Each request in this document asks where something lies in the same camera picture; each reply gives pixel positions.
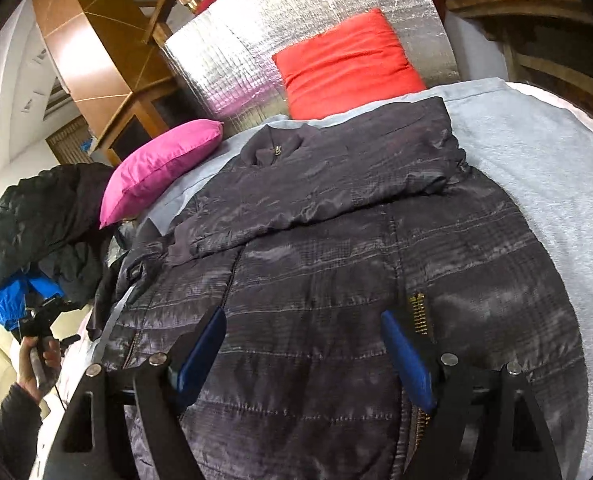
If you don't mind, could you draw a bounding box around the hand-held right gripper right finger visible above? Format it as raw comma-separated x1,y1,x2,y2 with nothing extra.
381,309,562,480

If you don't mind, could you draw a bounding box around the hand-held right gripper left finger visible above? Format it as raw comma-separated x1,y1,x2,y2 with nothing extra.
41,306,227,480

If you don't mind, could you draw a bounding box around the dark quilted jacket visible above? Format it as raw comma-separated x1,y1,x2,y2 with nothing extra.
85,96,591,480

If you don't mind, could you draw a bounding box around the person's left forearm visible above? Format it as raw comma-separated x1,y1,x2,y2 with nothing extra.
0,382,44,480

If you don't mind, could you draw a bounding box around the person's left hand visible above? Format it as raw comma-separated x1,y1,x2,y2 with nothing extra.
17,335,63,401

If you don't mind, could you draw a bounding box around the blue jacket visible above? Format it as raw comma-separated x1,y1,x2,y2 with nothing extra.
0,265,64,332

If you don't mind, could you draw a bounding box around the black puffer jacket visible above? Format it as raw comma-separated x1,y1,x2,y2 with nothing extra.
0,162,122,311

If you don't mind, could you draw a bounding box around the bamboo window blind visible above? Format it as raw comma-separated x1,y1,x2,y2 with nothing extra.
46,115,98,166

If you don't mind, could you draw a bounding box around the pink pillow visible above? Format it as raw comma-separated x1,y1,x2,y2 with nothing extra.
99,119,224,230

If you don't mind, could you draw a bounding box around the grey fleece blanket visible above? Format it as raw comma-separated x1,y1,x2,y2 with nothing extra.
56,77,593,480

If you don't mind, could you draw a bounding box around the wooden cabinet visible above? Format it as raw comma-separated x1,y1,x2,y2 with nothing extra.
31,0,202,166

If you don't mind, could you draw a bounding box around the white bed sheet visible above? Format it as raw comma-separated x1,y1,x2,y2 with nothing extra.
507,80,593,146

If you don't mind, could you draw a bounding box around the silver foil mat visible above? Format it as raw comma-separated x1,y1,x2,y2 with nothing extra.
162,0,461,136

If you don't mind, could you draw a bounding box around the wooden shelf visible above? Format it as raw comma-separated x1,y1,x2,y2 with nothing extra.
447,0,593,136

